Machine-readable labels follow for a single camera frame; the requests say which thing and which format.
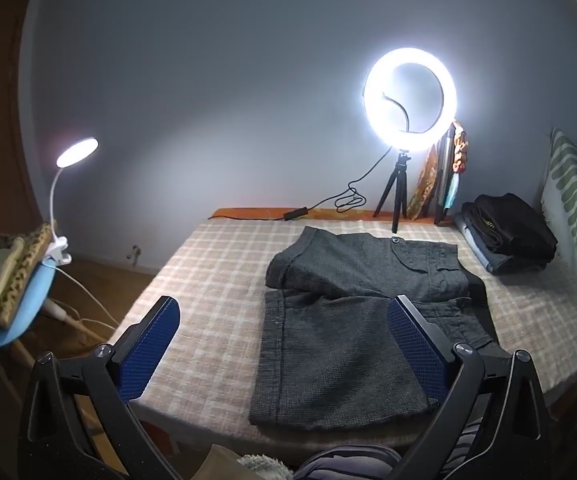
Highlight person's grey clothing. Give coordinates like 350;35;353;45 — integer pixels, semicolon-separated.
293;412;486;480

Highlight leopard print cloth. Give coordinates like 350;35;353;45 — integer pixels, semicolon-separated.
0;222;52;328

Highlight black ring light cable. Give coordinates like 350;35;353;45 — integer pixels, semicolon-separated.
208;149;400;222

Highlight white lamp cable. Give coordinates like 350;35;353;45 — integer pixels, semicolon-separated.
48;262;122;333

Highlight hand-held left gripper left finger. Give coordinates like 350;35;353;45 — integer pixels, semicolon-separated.
18;296;182;480

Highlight white ring light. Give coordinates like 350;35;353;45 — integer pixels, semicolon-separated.
362;49;458;153

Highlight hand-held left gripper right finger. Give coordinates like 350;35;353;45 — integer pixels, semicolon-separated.
385;295;554;480

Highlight stack of folded dark clothes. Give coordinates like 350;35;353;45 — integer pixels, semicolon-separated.
461;192;559;263

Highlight blue chair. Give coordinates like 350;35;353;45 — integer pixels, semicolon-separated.
0;217;109;401

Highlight white fluffy cloth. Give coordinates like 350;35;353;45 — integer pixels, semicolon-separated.
238;454;294;480

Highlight teal cloth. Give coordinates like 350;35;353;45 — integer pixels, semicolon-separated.
443;172;461;209

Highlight orange floral fabric strip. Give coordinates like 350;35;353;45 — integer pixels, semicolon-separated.
451;121;470;176

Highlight white clip lamp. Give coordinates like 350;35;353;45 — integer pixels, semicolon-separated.
42;136;100;265

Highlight beige checked bed blanket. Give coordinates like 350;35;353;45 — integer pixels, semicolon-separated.
108;219;577;453

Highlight beige cloth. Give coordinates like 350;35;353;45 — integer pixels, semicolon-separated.
207;444;250;480

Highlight orange patterned cloth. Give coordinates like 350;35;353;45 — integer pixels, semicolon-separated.
408;142;441;221

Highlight blue folded jeans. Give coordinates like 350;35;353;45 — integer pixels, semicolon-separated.
453;212;561;275

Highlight grey woven pants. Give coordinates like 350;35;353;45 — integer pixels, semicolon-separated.
248;226;500;432

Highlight green striped pillow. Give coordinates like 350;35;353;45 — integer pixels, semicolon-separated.
541;129;577;281

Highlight black tripod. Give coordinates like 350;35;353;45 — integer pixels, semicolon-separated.
373;149;416;235

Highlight orange mattress edge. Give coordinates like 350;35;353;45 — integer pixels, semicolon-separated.
208;207;456;226

